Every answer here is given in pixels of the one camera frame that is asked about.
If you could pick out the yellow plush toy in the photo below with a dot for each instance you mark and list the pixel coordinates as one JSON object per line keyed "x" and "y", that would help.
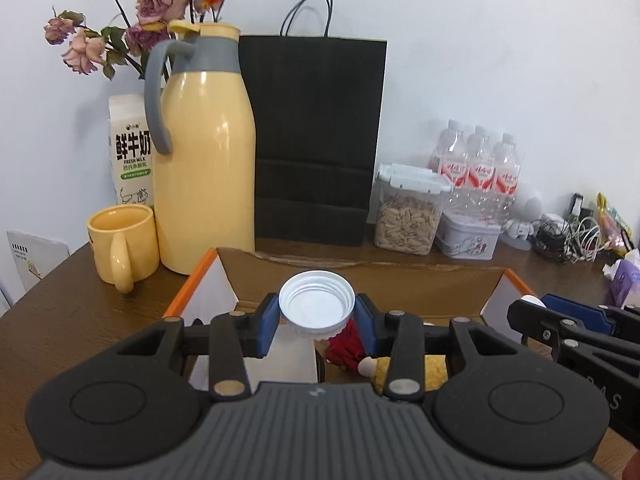
{"x": 432, "y": 370}

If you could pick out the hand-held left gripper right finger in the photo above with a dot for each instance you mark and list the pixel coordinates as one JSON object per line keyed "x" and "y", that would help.
{"x": 367, "y": 327}

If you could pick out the purple tissue pack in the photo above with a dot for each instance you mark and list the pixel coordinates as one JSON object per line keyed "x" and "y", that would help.
{"x": 627, "y": 280}

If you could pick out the clear seed container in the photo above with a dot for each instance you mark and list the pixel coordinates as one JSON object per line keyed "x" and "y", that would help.
{"x": 407, "y": 225}

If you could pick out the clear water bottle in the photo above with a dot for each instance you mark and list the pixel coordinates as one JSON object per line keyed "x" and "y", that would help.
{"x": 452, "y": 160}
{"x": 479, "y": 165}
{"x": 506, "y": 170}

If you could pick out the black paper bag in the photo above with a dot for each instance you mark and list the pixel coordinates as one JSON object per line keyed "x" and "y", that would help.
{"x": 315, "y": 135}

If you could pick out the white ribbed jar lid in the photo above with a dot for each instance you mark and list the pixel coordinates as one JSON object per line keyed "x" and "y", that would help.
{"x": 317, "y": 310}

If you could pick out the red green fabric ornament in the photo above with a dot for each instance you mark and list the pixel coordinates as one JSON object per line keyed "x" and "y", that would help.
{"x": 345, "y": 347}

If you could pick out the yellow mug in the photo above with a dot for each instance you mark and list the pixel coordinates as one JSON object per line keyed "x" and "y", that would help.
{"x": 135, "y": 250}

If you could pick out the dried pink flowers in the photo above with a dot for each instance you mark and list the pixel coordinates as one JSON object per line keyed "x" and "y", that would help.
{"x": 155, "y": 5}

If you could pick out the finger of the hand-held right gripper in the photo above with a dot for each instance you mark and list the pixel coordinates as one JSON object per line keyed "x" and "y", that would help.
{"x": 575, "y": 310}
{"x": 540, "y": 322}

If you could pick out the white printed tin box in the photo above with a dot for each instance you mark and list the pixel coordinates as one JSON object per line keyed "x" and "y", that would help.
{"x": 467, "y": 240}

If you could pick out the yellow snack packet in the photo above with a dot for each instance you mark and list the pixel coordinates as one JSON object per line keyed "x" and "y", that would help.
{"x": 612, "y": 220}

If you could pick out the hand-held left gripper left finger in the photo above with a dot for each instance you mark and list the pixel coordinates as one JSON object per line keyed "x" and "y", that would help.
{"x": 267, "y": 327}

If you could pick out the orange cardboard box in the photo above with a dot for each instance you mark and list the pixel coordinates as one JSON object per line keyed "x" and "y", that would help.
{"x": 400, "y": 285}

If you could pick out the white card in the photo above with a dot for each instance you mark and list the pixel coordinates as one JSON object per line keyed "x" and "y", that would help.
{"x": 35, "y": 260}

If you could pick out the white charger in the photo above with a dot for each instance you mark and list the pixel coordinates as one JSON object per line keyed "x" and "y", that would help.
{"x": 552, "y": 219}

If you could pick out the white milk carton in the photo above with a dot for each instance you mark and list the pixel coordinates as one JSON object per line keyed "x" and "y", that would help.
{"x": 130, "y": 160}

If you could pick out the yellow thermos jug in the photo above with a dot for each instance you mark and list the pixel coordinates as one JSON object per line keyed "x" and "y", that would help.
{"x": 205, "y": 170}

